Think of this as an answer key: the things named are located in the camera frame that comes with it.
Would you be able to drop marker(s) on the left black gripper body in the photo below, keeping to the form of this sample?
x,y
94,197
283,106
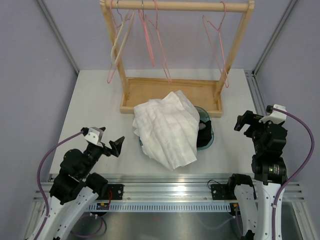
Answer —
x,y
103,150

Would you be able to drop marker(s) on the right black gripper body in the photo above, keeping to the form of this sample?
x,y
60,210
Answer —
x,y
259,130

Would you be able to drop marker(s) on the black dress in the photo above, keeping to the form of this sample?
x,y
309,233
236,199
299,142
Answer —
x,y
204,135

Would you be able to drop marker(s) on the cream white garment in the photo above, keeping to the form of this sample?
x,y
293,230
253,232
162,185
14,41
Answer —
x,y
173,163

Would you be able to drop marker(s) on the pink wire hanger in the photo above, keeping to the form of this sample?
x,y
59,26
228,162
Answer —
x,y
112,67

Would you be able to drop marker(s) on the white wooden hanger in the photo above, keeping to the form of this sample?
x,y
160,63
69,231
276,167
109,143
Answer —
x,y
127,26

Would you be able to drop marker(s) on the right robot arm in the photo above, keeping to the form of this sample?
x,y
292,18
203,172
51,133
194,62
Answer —
x,y
260,202

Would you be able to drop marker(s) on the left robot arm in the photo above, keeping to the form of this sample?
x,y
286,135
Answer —
x,y
75,187

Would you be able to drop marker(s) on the teal plastic tray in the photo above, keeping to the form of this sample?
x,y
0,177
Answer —
x,y
171,130

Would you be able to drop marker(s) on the wooden clothes rack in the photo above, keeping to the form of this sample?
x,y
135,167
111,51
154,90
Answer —
x,y
138,90

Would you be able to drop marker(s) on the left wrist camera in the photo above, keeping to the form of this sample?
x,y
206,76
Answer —
x,y
91,135

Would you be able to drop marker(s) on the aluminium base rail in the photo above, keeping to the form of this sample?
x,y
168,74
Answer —
x,y
166,187

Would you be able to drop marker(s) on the slotted cable duct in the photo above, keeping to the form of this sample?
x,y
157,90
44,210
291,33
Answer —
x,y
161,207

